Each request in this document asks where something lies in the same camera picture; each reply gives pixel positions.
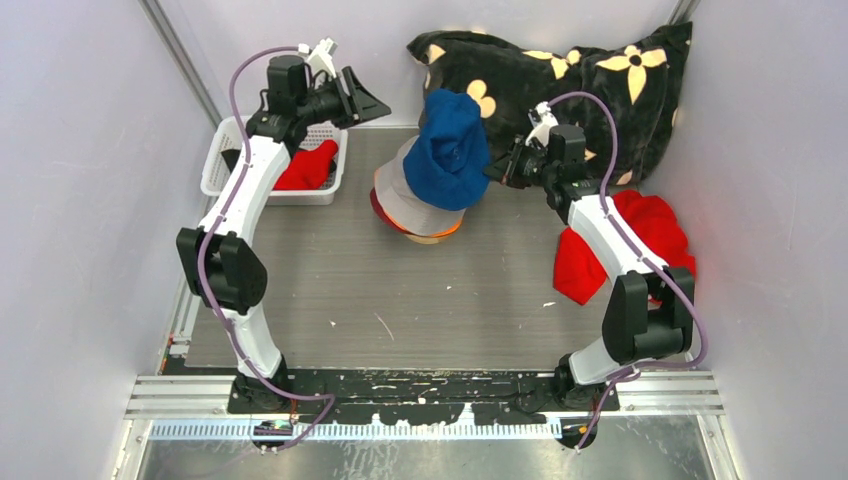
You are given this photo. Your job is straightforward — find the black floral plush pillow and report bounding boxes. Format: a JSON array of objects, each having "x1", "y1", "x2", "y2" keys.
[{"x1": 406, "y1": 22, "x2": 693, "y2": 185}]

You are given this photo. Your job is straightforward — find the white plastic basket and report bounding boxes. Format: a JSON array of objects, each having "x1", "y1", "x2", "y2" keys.
[{"x1": 200, "y1": 116, "x2": 348, "y2": 206}]

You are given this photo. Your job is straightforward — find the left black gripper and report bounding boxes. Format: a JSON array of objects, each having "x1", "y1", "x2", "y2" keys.
[{"x1": 296, "y1": 67, "x2": 390, "y2": 131}]

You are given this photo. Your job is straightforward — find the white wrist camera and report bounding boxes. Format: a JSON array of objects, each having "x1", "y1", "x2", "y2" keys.
[
  {"x1": 524, "y1": 101, "x2": 559, "y2": 149},
  {"x1": 297, "y1": 37, "x2": 338, "y2": 79}
]

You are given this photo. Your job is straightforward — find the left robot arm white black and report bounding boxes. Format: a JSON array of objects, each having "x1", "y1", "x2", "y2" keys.
[{"x1": 176, "y1": 47, "x2": 391, "y2": 413}]

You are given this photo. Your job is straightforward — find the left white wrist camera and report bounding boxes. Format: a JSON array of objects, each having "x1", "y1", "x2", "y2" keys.
[{"x1": 297, "y1": 37, "x2": 338, "y2": 79}]

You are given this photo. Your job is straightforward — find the red cloth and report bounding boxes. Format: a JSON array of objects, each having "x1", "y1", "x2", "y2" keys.
[{"x1": 552, "y1": 190, "x2": 697, "y2": 305}]

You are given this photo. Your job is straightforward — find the blue hat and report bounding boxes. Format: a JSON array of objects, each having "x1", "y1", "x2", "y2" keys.
[{"x1": 403, "y1": 89, "x2": 490, "y2": 211}]

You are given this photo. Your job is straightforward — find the wooden hat stand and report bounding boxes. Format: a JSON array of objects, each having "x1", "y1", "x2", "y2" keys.
[{"x1": 403, "y1": 223, "x2": 462, "y2": 245}]

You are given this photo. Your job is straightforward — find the aluminium rail frame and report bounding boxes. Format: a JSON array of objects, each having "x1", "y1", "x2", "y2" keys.
[{"x1": 118, "y1": 191, "x2": 740, "y2": 479}]

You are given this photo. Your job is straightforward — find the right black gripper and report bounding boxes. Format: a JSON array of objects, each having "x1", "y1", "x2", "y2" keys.
[{"x1": 484, "y1": 135, "x2": 558, "y2": 190}]

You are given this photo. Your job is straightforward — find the black hat in basket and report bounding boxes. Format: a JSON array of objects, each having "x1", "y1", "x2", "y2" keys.
[{"x1": 220, "y1": 149, "x2": 241, "y2": 173}]

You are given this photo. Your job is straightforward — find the grey white hat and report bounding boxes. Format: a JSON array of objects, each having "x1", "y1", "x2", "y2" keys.
[{"x1": 374, "y1": 136, "x2": 465, "y2": 221}]

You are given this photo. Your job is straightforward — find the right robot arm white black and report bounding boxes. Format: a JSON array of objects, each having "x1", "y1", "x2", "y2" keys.
[{"x1": 485, "y1": 125, "x2": 694, "y2": 411}]

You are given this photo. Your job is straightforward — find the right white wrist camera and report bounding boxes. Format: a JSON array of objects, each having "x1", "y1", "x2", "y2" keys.
[{"x1": 524, "y1": 101, "x2": 559, "y2": 149}]

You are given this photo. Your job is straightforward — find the dark red bucket hat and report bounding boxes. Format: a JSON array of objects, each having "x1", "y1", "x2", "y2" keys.
[{"x1": 369, "y1": 189, "x2": 408, "y2": 235}]

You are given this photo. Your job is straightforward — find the orange hat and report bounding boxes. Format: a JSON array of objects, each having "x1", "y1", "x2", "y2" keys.
[{"x1": 390, "y1": 216, "x2": 464, "y2": 232}]

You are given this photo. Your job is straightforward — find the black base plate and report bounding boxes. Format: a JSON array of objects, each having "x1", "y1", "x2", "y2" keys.
[{"x1": 227, "y1": 369, "x2": 620, "y2": 426}]

